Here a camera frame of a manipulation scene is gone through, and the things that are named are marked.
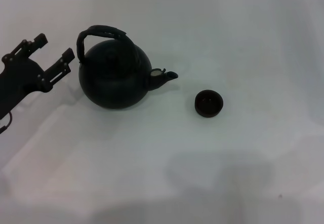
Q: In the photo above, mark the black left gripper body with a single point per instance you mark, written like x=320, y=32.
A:
x=17, y=82

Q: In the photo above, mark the small dark teacup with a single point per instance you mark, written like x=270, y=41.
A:
x=209, y=104

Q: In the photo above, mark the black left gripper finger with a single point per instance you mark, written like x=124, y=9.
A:
x=59, y=64
x=27, y=45

